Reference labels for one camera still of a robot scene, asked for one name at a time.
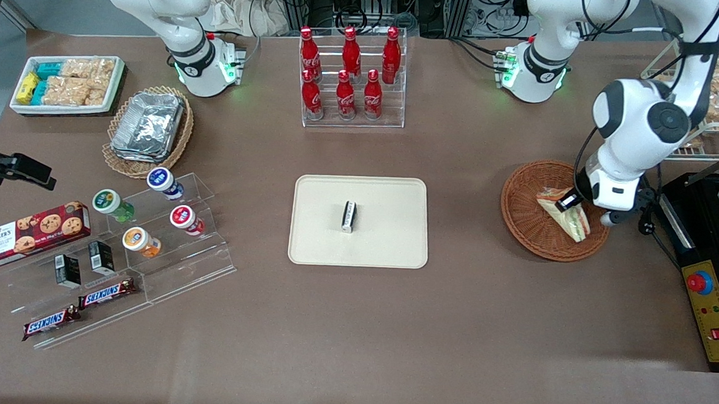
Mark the triangular sandwich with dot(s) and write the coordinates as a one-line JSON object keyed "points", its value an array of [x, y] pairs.
{"points": [[571, 222]]}

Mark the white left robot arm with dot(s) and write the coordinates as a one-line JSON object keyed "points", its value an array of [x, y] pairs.
{"points": [[635, 112]]}

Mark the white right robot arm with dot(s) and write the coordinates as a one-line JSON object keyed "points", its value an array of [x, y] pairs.
{"points": [[188, 64]]}

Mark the brown wicker basket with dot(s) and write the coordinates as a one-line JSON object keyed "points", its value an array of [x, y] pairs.
{"points": [[524, 229]]}

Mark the light woven wicker basket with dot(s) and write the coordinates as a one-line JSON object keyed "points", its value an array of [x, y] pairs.
{"points": [[185, 131]]}

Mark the beige plastic tray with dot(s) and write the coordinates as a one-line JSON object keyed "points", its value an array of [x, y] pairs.
{"points": [[383, 228]]}

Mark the red Walkers cookie box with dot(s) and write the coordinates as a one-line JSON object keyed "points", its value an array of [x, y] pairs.
{"points": [[25, 237]]}

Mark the teal snack pack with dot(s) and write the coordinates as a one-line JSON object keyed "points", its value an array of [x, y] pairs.
{"points": [[49, 69], [40, 91]]}

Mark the yellow snack pack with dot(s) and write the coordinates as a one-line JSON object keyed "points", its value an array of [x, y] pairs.
{"points": [[27, 88]]}

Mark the green lid jar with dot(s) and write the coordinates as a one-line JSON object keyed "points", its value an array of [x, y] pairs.
{"points": [[108, 202]]}

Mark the clear rice cracker pack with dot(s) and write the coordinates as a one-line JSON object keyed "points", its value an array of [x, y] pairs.
{"points": [[67, 91], [86, 67]]}

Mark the black box appliance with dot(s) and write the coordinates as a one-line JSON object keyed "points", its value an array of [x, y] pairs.
{"points": [[703, 214]]}

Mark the small black carton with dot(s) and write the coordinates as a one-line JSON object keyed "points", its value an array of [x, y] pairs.
{"points": [[102, 258], [68, 271]]}

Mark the white rectangular snack bin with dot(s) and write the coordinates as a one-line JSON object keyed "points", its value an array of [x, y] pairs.
{"points": [[117, 84]]}

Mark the stack of foil trays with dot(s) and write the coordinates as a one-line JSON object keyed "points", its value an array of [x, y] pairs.
{"points": [[148, 126]]}

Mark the orange lid jar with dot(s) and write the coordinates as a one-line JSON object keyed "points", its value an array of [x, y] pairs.
{"points": [[138, 240]]}

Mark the blue lid jar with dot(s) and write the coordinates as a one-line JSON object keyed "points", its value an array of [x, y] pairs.
{"points": [[162, 180]]}

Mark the Snickers chocolate bar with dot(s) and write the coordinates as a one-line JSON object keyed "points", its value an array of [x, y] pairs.
{"points": [[107, 293], [50, 323]]}

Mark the red lid jar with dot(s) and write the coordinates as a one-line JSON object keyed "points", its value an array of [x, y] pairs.
{"points": [[183, 217]]}

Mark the yellow emergency stop control box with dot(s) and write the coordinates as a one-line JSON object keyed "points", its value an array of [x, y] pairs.
{"points": [[713, 319]]}

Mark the clear acrylic stepped stand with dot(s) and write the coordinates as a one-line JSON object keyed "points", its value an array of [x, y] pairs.
{"points": [[202, 261]]}

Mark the clear acrylic bottle rack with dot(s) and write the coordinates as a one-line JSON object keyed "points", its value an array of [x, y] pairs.
{"points": [[395, 114]]}

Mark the small black white box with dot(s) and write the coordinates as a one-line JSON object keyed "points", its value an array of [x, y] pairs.
{"points": [[349, 217]]}

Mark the red cola bottle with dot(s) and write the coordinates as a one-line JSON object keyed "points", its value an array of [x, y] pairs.
{"points": [[373, 98], [351, 52], [312, 98], [345, 98], [309, 53], [392, 56]]}

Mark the crumpled beige cloth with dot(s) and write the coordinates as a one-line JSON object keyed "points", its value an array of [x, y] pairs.
{"points": [[234, 11]]}

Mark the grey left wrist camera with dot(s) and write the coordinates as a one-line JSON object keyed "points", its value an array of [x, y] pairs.
{"points": [[618, 217]]}

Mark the black aluminium frame rack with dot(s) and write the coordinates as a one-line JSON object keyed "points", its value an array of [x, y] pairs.
{"points": [[320, 3]]}

